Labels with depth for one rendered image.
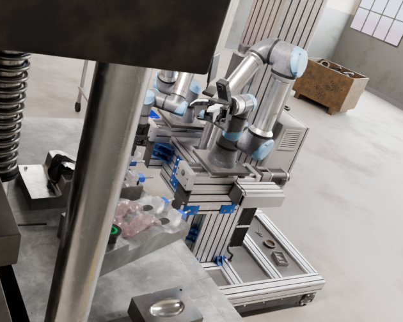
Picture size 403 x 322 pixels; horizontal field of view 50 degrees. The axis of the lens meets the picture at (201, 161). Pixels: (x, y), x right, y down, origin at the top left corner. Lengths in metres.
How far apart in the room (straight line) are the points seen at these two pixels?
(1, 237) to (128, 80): 0.26
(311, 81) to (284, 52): 6.54
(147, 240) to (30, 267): 0.43
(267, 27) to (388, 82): 9.92
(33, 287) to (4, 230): 0.99
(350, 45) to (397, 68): 1.70
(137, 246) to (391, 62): 10.83
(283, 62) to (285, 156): 0.78
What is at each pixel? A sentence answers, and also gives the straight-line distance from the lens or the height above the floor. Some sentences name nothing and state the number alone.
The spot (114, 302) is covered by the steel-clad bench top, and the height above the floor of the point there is 0.80.
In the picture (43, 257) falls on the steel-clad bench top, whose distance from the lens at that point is 1.69.
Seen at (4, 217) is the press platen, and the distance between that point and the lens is 0.62.
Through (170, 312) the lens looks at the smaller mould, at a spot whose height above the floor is 0.85.
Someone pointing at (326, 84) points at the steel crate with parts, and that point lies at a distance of 8.31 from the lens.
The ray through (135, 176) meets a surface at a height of 0.92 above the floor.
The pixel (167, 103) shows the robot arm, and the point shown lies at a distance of 2.07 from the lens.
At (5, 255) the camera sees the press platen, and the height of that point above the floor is 1.51.
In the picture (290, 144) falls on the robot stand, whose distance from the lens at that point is 2.48.
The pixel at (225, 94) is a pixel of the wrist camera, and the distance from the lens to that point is 1.58.
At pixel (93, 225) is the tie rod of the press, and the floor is 1.59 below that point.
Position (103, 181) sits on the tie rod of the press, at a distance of 0.51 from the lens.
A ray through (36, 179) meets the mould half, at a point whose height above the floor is 0.86.
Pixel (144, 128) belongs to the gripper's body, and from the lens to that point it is 2.07.
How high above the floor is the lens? 1.91
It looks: 25 degrees down
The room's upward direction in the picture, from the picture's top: 19 degrees clockwise
